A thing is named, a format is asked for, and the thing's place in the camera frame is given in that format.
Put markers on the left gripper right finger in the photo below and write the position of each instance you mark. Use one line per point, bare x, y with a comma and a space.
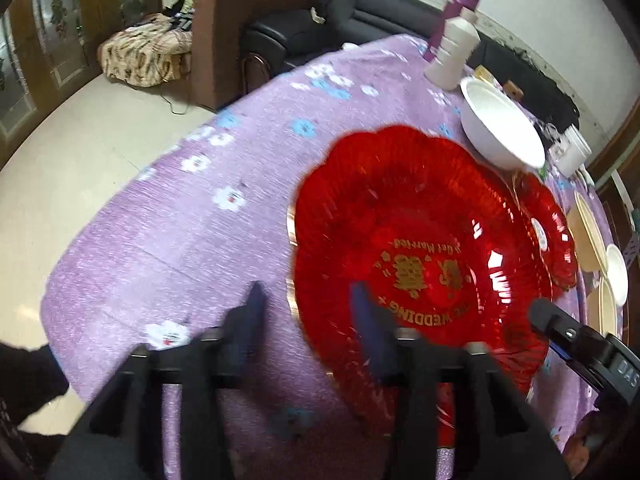
384, 344

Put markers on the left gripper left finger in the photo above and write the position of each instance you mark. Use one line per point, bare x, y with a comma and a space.
231, 348

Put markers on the cream plastic bowl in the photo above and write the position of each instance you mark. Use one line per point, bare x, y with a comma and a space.
602, 309
589, 243

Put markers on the large red wedding plate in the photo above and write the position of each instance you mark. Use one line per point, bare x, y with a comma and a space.
439, 242

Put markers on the small red gold-rimmed plate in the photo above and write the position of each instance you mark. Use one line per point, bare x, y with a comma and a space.
547, 232

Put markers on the small white foam bowl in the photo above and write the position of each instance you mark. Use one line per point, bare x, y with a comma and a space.
617, 274

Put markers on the purple floral tablecloth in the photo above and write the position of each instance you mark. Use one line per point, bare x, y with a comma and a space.
179, 246

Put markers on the white plastic jar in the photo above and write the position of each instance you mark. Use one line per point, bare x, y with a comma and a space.
569, 152

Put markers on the patterned blanket bundle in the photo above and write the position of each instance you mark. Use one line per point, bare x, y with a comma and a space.
147, 54

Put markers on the white plastic bottle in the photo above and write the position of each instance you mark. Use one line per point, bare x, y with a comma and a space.
459, 40

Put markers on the black leather sofa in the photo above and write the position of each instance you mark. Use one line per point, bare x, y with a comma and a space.
282, 41

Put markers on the brown armchair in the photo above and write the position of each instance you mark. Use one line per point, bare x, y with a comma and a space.
216, 55

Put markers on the wooden cabinet with glass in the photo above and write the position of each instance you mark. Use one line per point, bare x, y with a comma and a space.
49, 50

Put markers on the purple thermos bottle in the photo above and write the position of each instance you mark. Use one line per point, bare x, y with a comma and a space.
452, 9

